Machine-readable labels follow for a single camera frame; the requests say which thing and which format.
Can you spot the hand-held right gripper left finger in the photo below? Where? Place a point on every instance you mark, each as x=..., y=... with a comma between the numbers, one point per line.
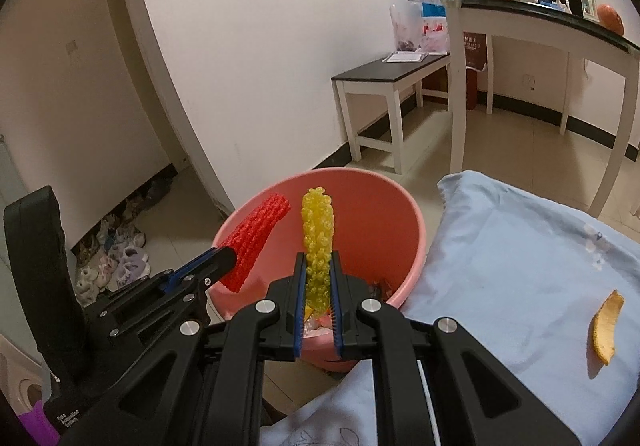
x=301, y=326

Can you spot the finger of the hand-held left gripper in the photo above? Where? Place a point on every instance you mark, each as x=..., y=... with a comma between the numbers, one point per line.
x=192, y=266
x=222, y=268

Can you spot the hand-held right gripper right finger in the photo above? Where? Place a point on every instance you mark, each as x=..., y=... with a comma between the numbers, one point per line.
x=336, y=326

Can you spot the red foam fruit net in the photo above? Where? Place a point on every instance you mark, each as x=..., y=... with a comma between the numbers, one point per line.
x=255, y=241

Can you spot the yellow foam fruit net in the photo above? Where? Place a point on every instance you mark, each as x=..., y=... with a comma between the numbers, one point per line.
x=317, y=236

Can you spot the pink plastic bucket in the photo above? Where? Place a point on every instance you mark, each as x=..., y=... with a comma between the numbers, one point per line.
x=380, y=236

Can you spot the pile of shoes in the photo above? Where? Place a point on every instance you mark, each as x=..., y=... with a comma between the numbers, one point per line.
x=120, y=256

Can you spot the light blue floral bedsheet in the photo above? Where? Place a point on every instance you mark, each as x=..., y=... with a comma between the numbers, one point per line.
x=500, y=276

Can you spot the low white bench black top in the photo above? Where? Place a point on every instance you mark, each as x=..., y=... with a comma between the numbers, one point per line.
x=380, y=76

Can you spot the long orange peel strip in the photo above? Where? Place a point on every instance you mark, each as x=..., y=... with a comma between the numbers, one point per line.
x=607, y=326

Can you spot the white paper card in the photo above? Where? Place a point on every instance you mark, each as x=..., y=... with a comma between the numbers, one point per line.
x=405, y=57

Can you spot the dark red carton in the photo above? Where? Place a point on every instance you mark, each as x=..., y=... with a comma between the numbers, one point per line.
x=475, y=56

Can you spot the clear bag with red contents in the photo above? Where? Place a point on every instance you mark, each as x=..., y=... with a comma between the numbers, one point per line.
x=415, y=28

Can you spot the tall white table black top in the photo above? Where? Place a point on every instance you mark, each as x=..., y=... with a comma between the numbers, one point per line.
x=540, y=26

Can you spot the orange red ball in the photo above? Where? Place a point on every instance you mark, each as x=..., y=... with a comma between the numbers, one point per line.
x=611, y=18

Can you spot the wall socket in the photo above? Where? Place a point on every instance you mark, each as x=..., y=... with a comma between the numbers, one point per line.
x=529, y=81

